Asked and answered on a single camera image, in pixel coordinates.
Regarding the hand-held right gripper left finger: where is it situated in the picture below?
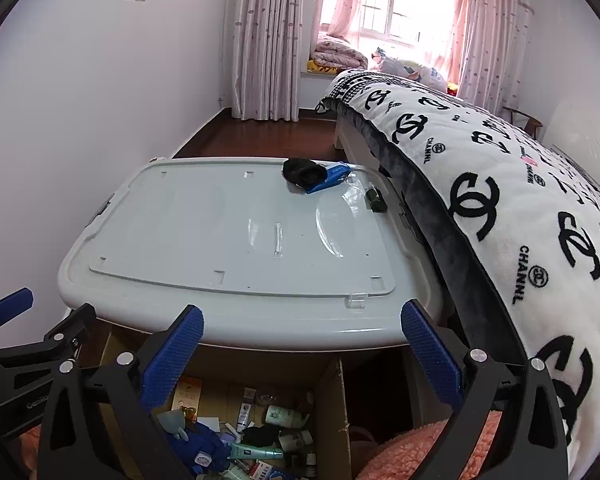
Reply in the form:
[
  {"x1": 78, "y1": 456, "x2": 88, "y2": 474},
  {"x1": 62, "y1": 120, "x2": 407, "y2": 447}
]
[{"x1": 37, "y1": 304, "x2": 206, "y2": 480}]

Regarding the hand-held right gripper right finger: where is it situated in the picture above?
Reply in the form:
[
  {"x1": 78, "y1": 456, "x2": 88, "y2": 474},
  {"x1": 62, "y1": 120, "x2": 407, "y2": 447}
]
[{"x1": 400, "y1": 300, "x2": 568, "y2": 480}]

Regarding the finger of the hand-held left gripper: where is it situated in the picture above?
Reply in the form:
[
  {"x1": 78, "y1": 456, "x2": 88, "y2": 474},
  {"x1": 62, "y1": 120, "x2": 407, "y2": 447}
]
[
  {"x1": 0, "y1": 287, "x2": 35, "y2": 348},
  {"x1": 40, "y1": 302, "x2": 97, "y2": 361}
]

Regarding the beige cardboard packet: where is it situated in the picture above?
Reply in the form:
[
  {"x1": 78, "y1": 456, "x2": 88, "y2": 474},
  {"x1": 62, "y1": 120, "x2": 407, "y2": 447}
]
[{"x1": 171, "y1": 376, "x2": 203, "y2": 413}]

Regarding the light blue cup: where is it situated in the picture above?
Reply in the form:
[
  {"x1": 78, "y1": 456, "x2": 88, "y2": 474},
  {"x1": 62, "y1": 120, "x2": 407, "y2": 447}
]
[{"x1": 156, "y1": 407, "x2": 191, "y2": 443}]

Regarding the white blue tube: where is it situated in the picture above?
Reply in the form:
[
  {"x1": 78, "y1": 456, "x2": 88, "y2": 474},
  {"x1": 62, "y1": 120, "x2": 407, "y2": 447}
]
[{"x1": 236, "y1": 387, "x2": 257, "y2": 431}]

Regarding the blue cloth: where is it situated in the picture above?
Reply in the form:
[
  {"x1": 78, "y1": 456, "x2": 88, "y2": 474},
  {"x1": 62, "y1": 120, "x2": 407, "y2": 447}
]
[{"x1": 177, "y1": 420, "x2": 231, "y2": 476}]

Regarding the clear glass cup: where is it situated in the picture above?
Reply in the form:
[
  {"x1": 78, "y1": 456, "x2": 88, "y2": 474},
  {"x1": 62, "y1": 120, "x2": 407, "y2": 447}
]
[{"x1": 255, "y1": 385, "x2": 286, "y2": 406}]

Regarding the brown cardboard box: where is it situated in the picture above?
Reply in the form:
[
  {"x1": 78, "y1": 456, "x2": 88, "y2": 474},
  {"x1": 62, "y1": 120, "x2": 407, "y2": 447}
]
[{"x1": 97, "y1": 330, "x2": 353, "y2": 480}]

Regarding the black fuzzy sock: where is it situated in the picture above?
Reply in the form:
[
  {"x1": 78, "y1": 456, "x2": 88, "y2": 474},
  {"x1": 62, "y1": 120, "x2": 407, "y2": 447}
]
[{"x1": 241, "y1": 424, "x2": 283, "y2": 447}]

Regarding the teal tube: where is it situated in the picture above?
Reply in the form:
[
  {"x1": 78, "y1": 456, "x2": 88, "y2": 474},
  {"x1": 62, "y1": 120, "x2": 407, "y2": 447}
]
[{"x1": 228, "y1": 442, "x2": 285, "y2": 461}]

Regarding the pale green clear-cap bottle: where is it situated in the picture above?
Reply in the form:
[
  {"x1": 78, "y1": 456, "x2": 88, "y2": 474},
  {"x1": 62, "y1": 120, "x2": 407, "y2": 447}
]
[{"x1": 265, "y1": 404, "x2": 313, "y2": 429}]

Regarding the pink fuzzy cloth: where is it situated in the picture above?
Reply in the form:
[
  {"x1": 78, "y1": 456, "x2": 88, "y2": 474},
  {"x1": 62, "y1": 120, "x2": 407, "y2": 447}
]
[
  {"x1": 352, "y1": 412, "x2": 511, "y2": 480},
  {"x1": 17, "y1": 422, "x2": 46, "y2": 468}
]

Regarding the white plastic storage box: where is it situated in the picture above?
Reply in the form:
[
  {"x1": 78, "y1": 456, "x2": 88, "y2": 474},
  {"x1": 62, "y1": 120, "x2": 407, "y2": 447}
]
[{"x1": 57, "y1": 156, "x2": 453, "y2": 348}]

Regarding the dark green spray bottle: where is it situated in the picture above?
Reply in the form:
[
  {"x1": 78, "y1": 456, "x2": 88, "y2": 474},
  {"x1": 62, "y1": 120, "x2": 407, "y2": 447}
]
[{"x1": 364, "y1": 186, "x2": 388, "y2": 213}]

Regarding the clear plastic wrapper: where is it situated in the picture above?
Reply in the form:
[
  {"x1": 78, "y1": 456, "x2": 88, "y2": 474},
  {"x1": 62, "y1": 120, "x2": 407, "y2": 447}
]
[{"x1": 341, "y1": 180, "x2": 367, "y2": 208}]

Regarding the blue packet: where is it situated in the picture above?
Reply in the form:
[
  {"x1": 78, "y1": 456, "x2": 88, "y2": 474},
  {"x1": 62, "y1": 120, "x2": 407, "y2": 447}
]
[{"x1": 305, "y1": 161, "x2": 351, "y2": 195}]

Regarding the wooden chair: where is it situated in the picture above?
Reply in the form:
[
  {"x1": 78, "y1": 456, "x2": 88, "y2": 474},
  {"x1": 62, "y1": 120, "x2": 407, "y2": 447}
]
[{"x1": 502, "y1": 106, "x2": 543, "y2": 138}]

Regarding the white printed quilt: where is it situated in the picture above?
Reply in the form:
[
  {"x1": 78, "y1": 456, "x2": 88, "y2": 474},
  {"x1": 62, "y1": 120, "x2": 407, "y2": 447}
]
[{"x1": 370, "y1": 47, "x2": 448, "y2": 86}]

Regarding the pink folded quilt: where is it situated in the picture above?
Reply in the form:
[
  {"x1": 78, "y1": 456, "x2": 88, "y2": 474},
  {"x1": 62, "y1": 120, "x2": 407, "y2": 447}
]
[{"x1": 312, "y1": 32, "x2": 368, "y2": 68}]

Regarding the pink dotted curtain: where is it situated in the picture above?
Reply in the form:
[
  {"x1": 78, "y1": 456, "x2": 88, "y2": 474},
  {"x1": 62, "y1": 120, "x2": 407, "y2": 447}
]
[
  {"x1": 225, "y1": 0, "x2": 326, "y2": 122},
  {"x1": 460, "y1": 0, "x2": 536, "y2": 116}
]

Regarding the window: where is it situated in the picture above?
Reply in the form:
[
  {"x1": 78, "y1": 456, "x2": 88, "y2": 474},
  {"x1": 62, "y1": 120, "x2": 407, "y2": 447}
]
[{"x1": 320, "y1": 0, "x2": 473, "y2": 48}]

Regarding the white bed frame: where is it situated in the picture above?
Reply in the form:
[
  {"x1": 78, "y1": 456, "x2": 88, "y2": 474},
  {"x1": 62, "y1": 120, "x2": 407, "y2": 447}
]
[{"x1": 334, "y1": 120, "x2": 396, "y2": 181}]

